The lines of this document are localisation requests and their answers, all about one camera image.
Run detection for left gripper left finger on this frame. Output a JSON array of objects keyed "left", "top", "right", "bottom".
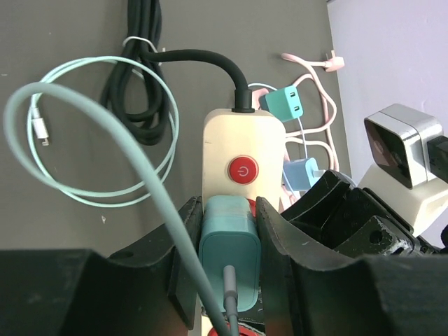
[{"left": 0, "top": 195, "right": 204, "bottom": 336}]

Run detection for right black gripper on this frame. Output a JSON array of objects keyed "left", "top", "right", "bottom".
[{"left": 281, "top": 171, "right": 447, "bottom": 259}]

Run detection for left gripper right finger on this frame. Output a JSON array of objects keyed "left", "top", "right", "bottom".
[{"left": 256, "top": 198, "right": 447, "bottom": 335}]

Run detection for teal plug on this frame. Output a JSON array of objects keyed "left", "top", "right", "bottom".
[{"left": 199, "top": 195, "right": 261, "bottom": 312}]

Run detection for beige wooden power strip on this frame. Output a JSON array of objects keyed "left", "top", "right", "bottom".
[{"left": 197, "top": 108, "right": 287, "bottom": 336}]

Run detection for light teal usb cable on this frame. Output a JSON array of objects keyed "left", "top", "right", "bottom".
[{"left": 3, "top": 56, "right": 242, "bottom": 336}]

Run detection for blue plug on pink strip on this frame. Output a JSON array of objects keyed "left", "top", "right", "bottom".
[{"left": 283, "top": 157, "right": 325, "bottom": 193}]

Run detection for teal charger on pink strip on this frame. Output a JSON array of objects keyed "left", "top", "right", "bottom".
[{"left": 259, "top": 85, "right": 303, "bottom": 123}]

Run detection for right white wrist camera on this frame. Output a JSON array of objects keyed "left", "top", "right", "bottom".
[{"left": 353, "top": 103, "right": 448, "bottom": 235}]

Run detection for pink power cord with plug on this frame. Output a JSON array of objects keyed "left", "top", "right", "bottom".
[{"left": 251, "top": 50, "right": 346, "bottom": 211}]

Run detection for black power cord with plug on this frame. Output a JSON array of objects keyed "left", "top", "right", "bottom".
[{"left": 100, "top": 0, "right": 254, "bottom": 146}]

